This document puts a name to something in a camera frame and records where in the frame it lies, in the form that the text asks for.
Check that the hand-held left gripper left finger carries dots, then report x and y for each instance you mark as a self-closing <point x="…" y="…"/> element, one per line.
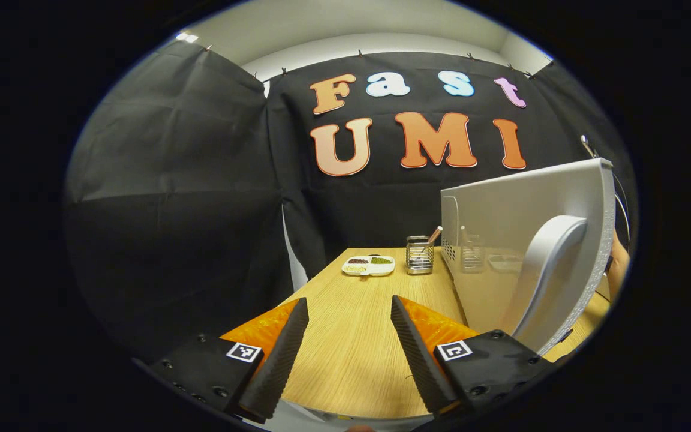
<point x="279" y="366"/>

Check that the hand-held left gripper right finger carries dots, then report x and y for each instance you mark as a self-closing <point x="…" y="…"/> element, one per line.
<point x="420" y="366"/>

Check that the white microwave oven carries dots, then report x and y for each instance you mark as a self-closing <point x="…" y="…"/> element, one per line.
<point x="501" y="216"/>

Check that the white divided snack dish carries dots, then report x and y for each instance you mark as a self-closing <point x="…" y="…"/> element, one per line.
<point x="368" y="267"/>

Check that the ceiling light panel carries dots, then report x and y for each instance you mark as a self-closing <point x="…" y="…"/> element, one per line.
<point x="187" y="37"/>

